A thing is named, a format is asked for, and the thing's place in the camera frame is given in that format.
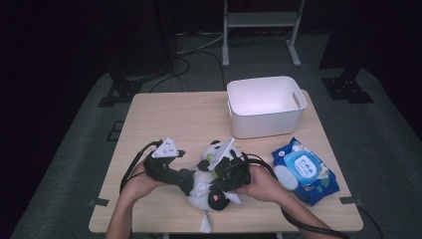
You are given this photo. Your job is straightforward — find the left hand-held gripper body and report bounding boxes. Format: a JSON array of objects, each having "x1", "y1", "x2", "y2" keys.
[{"x1": 142, "y1": 136, "x2": 183, "y2": 187}]

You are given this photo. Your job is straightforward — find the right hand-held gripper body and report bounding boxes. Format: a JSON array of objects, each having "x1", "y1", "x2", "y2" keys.
[{"x1": 208, "y1": 137, "x2": 252, "y2": 193}]

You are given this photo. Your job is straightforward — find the panda plush toy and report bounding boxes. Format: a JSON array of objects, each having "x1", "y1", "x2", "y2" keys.
[{"x1": 186, "y1": 139, "x2": 248, "y2": 213}]

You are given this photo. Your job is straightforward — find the white wet wipe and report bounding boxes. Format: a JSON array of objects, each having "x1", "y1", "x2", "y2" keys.
[{"x1": 193, "y1": 180, "x2": 243, "y2": 234}]

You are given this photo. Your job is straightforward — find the blue wet wipes pack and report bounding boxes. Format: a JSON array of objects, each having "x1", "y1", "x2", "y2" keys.
[{"x1": 271, "y1": 136, "x2": 341, "y2": 207}]

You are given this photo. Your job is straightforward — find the white plastic bin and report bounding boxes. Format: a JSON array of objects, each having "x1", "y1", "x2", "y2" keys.
[{"x1": 226, "y1": 76, "x2": 309, "y2": 139}]

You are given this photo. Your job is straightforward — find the person's right hand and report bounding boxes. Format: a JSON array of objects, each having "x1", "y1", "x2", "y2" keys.
[{"x1": 233, "y1": 164, "x2": 287, "y2": 203}]

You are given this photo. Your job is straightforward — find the person's left hand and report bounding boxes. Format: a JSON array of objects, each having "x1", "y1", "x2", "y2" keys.
[{"x1": 120, "y1": 161, "x2": 167, "y2": 200}]

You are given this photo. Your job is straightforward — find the black stand base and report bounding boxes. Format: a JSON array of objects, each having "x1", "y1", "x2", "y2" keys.
[
  {"x1": 320, "y1": 68, "x2": 374, "y2": 105},
  {"x1": 98, "y1": 73, "x2": 143, "y2": 109}
]

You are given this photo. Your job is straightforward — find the white metal stand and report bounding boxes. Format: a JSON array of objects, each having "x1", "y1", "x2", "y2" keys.
[{"x1": 222, "y1": 0, "x2": 307, "y2": 69}]

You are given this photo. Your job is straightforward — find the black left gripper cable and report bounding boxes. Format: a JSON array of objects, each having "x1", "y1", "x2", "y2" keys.
[{"x1": 118, "y1": 139, "x2": 163, "y2": 193}]

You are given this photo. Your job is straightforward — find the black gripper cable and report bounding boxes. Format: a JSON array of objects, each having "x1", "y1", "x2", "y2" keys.
[
  {"x1": 245, "y1": 152, "x2": 351, "y2": 239},
  {"x1": 118, "y1": 139, "x2": 163, "y2": 193}
]

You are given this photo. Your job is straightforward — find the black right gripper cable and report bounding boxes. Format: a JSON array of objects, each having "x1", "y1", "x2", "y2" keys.
[{"x1": 245, "y1": 152, "x2": 351, "y2": 239}]

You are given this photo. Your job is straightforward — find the black floor cable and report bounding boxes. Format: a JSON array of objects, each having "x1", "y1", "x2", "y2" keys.
[{"x1": 148, "y1": 49, "x2": 227, "y2": 94}]

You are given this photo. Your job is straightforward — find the white floor cable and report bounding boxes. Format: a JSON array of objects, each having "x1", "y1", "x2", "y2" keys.
[{"x1": 175, "y1": 31, "x2": 225, "y2": 56}]

